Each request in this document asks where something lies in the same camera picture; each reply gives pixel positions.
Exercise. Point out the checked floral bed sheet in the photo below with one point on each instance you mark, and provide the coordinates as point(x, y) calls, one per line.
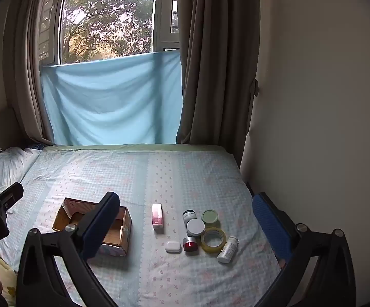
point(140, 182)

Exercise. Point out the pale green jar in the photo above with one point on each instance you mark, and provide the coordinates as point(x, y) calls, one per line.
point(209, 216)

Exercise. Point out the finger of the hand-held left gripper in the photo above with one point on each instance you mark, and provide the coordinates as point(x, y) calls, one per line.
point(10, 195)

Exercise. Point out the light blue hanging cloth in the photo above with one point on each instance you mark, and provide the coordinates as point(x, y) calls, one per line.
point(108, 102)

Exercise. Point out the clear yellowish tape roll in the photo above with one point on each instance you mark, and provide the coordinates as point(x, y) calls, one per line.
point(204, 244)

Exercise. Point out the window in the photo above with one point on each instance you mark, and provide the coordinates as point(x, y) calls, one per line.
point(108, 16)

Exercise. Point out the cardboard box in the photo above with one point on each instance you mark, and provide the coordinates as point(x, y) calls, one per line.
point(65, 211)

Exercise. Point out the white floral quilt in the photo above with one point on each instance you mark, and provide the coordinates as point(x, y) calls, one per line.
point(5, 163)

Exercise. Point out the white jar green label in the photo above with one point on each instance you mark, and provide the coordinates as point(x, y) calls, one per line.
point(195, 227)

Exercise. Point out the dark blue cloth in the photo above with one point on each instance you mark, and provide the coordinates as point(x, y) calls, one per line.
point(36, 146)

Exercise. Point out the brown curtain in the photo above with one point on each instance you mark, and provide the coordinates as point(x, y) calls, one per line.
point(217, 70)
point(21, 70)

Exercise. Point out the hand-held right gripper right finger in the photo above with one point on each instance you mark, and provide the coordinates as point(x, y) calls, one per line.
point(271, 227)

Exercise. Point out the white earbuds case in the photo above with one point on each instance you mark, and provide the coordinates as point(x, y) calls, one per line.
point(173, 247)

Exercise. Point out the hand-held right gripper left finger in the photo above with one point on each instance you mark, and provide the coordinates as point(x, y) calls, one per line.
point(98, 227)

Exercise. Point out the red pink carton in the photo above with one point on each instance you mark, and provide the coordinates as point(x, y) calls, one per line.
point(157, 217)

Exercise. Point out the black lidded jar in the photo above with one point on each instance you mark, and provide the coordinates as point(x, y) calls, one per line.
point(188, 215)

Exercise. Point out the yellow cloth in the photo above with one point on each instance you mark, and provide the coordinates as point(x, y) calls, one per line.
point(7, 281)

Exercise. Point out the small red silver jar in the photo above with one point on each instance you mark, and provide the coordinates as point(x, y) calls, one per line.
point(189, 245)

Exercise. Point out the white pill bottle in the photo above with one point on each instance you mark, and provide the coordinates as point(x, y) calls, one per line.
point(227, 251)

